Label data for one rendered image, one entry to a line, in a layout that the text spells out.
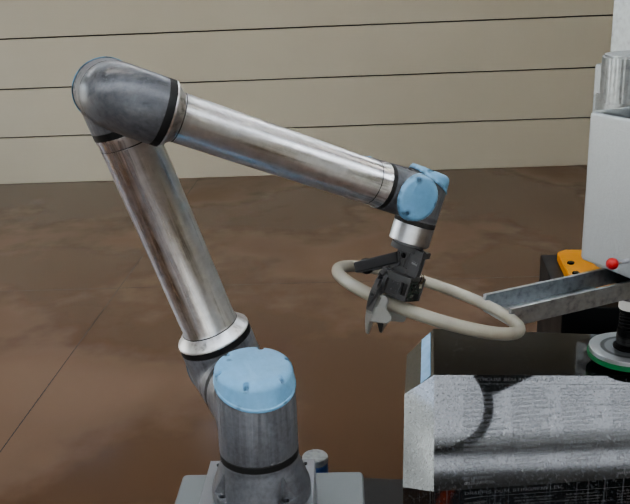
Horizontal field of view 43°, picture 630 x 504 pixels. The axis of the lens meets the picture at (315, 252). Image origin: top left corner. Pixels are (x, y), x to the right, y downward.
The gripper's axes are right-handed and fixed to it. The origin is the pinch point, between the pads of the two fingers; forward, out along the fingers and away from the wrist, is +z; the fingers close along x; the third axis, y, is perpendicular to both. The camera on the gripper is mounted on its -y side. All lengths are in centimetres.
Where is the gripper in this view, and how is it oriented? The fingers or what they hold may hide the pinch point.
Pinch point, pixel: (372, 326)
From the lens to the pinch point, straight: 181.0
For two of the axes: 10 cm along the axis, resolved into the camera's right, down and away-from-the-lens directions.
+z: -2.8, 9.5, 1.6
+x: 5.6, 0.2, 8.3
